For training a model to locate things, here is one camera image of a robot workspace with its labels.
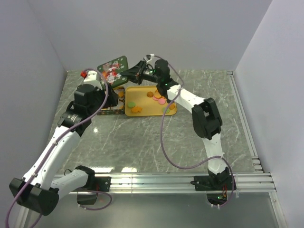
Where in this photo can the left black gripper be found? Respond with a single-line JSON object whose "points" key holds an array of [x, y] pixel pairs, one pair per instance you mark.
{"points": [[112, 100]]}

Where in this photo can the green round cookie right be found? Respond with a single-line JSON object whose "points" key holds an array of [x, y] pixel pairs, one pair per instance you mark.
{"points": [[165, 110]]}

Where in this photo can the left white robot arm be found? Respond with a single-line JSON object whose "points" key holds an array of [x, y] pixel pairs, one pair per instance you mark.
{"points": [[37, 190]]}

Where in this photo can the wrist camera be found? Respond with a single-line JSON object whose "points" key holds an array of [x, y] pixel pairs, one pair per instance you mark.
{"points": [[92, 78], [148, 58]]}

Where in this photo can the orange fish cookie left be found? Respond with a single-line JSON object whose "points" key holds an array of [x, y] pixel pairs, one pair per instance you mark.
{"points": [[136, 109]]}

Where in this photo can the gold tin lid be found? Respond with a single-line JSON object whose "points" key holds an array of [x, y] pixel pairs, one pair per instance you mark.
{"points": [[112, 71]]}

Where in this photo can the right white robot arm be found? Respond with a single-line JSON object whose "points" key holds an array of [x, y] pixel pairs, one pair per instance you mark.
{"points": [[206, 118]]}

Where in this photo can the pink round cookie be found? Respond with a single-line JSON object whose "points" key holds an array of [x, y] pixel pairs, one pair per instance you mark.
{"points": [[161, 101]]}

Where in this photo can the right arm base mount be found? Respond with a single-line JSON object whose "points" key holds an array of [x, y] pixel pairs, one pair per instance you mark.
{"points": [[216, 190]]}

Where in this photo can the green square cookie tin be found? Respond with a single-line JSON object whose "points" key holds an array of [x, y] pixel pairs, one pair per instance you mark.
{"points": [[118, 109]]}

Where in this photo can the green round cookie left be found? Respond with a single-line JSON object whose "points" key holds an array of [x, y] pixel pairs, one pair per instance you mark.
{"points": [[131, 104]]}

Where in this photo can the yellow serving tray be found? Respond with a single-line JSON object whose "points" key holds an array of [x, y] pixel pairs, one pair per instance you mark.
{"points": [[150, 106]]}

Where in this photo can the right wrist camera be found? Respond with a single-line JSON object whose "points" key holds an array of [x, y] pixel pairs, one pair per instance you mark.
{"points": [[148, 58]]}

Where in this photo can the green round cookie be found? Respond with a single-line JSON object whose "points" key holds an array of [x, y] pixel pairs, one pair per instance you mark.
{"points": [[165, 110], [131, 104]]}

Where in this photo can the aluminium rail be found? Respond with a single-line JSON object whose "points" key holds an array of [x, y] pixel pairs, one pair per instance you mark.
{"points": [[170, 183]]}

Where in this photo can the brown cookie right edge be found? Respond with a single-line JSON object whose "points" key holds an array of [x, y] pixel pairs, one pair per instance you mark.
{"points": [[172, 106]]}

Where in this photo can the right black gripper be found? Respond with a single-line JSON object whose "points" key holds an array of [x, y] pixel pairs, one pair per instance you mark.
{"points": [[135, 74]]}

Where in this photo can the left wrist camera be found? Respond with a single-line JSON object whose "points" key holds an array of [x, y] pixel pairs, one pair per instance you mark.
{"points": [[92, 78]]}

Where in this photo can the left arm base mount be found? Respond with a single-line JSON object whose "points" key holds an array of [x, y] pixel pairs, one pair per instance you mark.
{"points": [[89, 195]]}

